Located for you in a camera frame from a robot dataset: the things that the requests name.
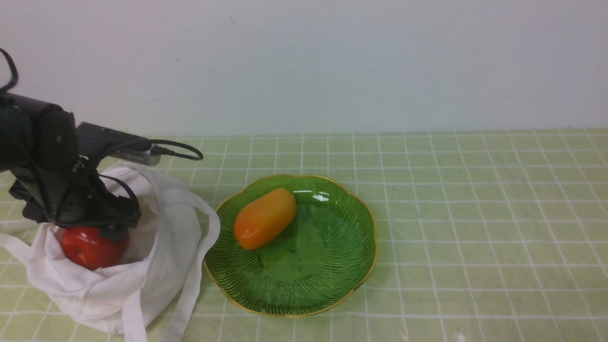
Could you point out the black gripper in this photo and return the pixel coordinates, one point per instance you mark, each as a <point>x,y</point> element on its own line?
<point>75,197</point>

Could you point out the red apple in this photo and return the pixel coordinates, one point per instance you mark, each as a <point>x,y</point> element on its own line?
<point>87,248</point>

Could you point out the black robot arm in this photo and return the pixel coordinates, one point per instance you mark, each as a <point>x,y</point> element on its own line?
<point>41,132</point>

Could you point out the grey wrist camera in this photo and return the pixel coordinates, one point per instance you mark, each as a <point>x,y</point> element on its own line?
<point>98,142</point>

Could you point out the orange mango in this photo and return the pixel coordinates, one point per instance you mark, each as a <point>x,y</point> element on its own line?
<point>263,220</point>

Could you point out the green checkered tablecloth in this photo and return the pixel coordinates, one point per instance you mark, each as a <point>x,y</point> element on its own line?
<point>484,236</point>

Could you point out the white cloth tote bag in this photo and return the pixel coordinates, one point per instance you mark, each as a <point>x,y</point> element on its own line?
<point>163,260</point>

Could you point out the green glass plate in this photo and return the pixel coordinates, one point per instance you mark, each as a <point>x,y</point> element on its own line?
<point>328,250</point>

